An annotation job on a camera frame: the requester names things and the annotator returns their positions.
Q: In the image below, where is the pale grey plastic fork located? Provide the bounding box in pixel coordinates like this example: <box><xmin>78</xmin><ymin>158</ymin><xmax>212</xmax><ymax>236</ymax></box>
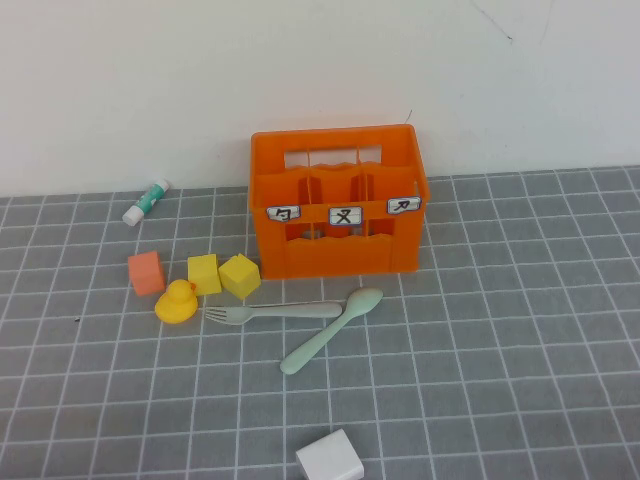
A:
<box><xmin>203</xmin><ymin>301</ymin><xmax>343</xmax><ymax>326</ymax></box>

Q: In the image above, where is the mint green plastic spoon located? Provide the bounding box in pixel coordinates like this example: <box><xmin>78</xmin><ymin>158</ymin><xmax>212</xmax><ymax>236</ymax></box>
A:
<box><xmin>279</xmin><ymin>287</ymin><xmax>385</xmax><ymax>376</ymax></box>

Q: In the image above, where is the orange plastic cutlery crate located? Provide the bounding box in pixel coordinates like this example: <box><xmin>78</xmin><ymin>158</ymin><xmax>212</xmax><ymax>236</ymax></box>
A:
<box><xmin>248</xmin><ymin>123</ymin><xmax>432</xmax><ymax>281</ymax></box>

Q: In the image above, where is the white label with fork character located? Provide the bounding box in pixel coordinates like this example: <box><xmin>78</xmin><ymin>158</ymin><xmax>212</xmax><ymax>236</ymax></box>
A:
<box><xmin>328</xmin><ymin>205</ymin><xmax>363</xmax><ymax>228</ymax></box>

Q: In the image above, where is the white label with spoon character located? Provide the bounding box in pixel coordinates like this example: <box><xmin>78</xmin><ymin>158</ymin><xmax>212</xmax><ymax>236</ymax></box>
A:
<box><xmin>265</xmin><ymin>204</ymin><xmax>302</xmax><ymax>223</ymax></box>

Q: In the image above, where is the yellow foam cube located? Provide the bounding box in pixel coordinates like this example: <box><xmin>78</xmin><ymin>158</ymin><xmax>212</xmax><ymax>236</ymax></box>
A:
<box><xmin>187</xmin><ymin>253</ymin><xmax>222</xmax><ymax>297</ymax></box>
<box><xmin>218</xmin><ymin>253</ymin><xmax>262</xmax><ymax>301</ymax></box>

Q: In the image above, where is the white label with knife character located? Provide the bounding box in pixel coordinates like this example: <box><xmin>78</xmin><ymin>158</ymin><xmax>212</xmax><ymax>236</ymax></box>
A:
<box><xmin>387</xmin><ymin>196</ymin><xmax>423</xmax><ymax>216</ymax></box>

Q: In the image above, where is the yellow rubber duck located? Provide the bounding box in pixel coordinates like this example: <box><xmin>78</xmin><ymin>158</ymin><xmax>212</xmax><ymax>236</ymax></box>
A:
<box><xmin>154</xmin><ymin>279</ymin><xmax>198</xmax><ymax>326</ymax></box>

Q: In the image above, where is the salmon orange foam cube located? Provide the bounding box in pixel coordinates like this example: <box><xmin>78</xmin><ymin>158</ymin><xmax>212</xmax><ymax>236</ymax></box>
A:
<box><xmin>127</xmin><ymin>250</ymin><xmax>167</xmax><ymax>298</ymax></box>

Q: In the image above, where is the white green glue stick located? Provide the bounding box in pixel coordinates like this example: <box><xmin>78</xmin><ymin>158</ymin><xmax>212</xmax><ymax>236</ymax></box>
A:
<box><xmin>122</xmin><ymin>177</ymin><xmax>171</xmax><ymax>227</ymax></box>

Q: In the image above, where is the grey white-grid tablecloth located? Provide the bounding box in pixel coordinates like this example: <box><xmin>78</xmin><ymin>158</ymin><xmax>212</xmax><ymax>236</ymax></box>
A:
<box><xmin>0</xmin><ymin>167</ymin><xmax>640</xmax><ymax>480</ymax></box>

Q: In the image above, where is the white power adapter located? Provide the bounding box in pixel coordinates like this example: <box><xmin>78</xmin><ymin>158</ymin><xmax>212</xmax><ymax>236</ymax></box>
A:
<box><xmin>294</xmin><ymin>428</ymin><xmax>365</xmax><ymax>480</ymax></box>

